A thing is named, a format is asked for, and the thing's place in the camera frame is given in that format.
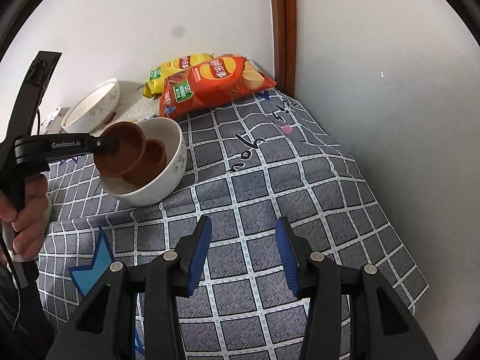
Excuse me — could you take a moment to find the brown clay bowl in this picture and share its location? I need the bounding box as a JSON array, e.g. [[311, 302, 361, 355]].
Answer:
[[122, 139, 167, 188], [94, 122, 146, 177]]

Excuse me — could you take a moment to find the white ceramic bowl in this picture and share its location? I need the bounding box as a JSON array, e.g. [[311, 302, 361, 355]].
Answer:
[[94, 117, 186, 206]]

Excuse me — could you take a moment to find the person's left hand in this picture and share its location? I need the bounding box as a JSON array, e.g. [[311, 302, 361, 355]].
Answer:
[[1, 174, 49, 262]]

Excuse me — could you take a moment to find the blue patterned white bowl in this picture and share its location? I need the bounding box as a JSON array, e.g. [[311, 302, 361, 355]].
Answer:
[[40, 107, 64, 134]]

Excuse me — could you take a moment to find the large white outer bowl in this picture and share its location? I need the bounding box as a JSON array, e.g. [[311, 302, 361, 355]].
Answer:
[[61, 78, 120, 133]]

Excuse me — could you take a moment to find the yellow chips bag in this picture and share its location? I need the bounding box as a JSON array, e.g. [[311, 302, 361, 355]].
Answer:
[[142, 53, 213, 98]]

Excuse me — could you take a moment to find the red chips bag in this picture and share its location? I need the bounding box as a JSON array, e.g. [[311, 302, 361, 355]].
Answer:
[[159, 54, 276, 119]]

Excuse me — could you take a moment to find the grey checked tablecloth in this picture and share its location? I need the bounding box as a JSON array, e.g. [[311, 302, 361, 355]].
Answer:
[[37, 90, 428, 359]]

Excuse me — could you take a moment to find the brown wooden door frame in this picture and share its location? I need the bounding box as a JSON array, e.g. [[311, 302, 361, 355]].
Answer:
[[271, 0, 297, 97]]

